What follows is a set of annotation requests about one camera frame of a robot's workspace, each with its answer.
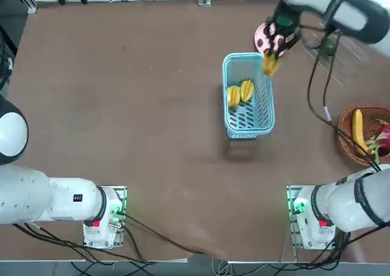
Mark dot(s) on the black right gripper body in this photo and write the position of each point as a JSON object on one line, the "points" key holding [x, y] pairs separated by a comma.
{"points": [[286, 17]]}

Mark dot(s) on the yellow star fruit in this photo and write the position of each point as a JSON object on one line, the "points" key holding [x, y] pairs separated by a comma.
{"points": [[246, 90], [270, 65], [234, 97]]}

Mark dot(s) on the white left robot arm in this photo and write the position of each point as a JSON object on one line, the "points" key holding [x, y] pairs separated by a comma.
{"points": [[61, 196]]}

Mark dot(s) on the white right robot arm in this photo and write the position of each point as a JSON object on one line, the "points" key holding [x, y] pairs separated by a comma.
{"points": [[347, 203]]}

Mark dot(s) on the blue plastic basket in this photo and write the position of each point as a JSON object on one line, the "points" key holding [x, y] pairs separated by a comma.
{"points": [[240, 56]]}

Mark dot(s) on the brown wicker basket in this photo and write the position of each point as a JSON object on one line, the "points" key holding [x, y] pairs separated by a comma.
{"points": [[347, 123]]}

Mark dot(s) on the pink plate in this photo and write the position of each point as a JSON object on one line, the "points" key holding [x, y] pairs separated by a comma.
{"points": [[260, 33]]}

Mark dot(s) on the red raspberry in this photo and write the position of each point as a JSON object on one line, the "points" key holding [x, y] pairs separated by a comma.
{"points": [[259, 42]]}

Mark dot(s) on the green avocado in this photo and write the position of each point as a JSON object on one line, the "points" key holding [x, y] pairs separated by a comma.
{"points": [[330, 48]]}

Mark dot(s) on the clear acrylic step stand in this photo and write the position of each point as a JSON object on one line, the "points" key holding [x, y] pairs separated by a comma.
{"points": [[344, 59]]}

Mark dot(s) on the yellow banana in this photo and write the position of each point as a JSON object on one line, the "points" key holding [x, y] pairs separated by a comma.
{"points": [[357, 126]]}

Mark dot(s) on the pink dragon fruit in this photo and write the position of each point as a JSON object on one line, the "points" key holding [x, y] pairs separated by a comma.
{"points": [[385, 139]]}

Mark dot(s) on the white post bracket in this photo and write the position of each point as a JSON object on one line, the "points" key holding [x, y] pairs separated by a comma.
{"points": [[204, 3]]}

